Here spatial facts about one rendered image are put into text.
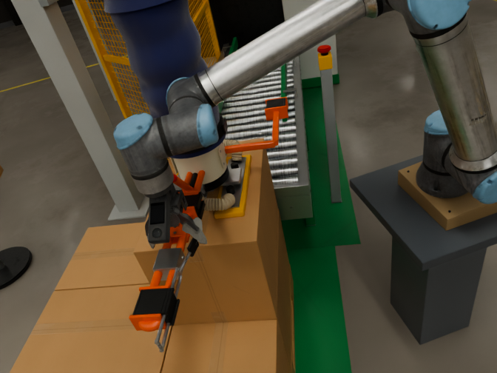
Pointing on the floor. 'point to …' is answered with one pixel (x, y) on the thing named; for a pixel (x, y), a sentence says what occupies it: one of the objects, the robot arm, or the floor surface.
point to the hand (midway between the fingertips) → (179, 248)
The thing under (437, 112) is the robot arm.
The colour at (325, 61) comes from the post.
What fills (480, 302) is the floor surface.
